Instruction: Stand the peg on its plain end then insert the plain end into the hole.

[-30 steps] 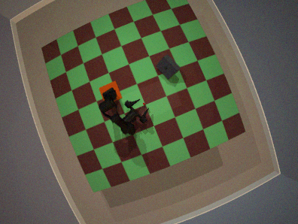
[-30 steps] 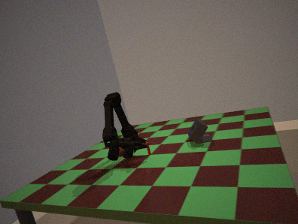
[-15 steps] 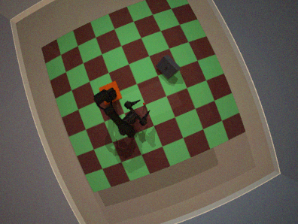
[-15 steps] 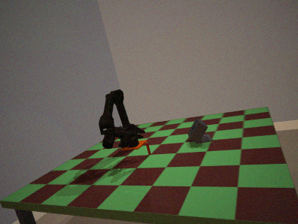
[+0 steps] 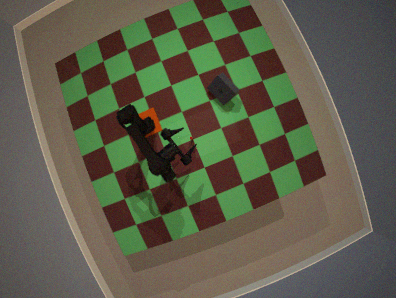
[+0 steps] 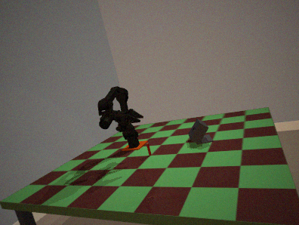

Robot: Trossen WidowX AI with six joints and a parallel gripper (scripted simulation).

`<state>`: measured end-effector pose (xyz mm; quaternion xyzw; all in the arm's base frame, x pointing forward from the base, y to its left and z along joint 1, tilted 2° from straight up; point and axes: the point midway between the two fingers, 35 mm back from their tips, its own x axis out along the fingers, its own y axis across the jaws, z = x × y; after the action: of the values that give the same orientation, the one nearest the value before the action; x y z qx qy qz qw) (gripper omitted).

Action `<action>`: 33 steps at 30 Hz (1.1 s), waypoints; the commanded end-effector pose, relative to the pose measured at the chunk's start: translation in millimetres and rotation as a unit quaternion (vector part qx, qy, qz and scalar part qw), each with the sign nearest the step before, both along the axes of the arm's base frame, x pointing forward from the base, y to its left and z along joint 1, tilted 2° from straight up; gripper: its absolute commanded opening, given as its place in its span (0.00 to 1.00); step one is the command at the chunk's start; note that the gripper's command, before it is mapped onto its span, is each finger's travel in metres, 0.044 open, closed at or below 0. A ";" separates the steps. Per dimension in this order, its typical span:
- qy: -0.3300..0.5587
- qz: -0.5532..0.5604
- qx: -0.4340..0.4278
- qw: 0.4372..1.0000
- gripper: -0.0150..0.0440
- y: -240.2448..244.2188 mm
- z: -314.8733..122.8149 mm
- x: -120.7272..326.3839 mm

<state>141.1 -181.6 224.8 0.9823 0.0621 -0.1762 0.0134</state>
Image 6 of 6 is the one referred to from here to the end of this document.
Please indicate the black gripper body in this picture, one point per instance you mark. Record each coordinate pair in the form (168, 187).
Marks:
(122, 116)

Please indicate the grey sloped panel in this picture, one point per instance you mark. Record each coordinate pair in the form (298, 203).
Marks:
(197, 133)

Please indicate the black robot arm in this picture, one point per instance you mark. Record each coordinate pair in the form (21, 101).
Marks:
(121, 95)

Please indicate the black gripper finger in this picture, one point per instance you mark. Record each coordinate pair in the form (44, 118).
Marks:
(136, 115)
(131, 119)

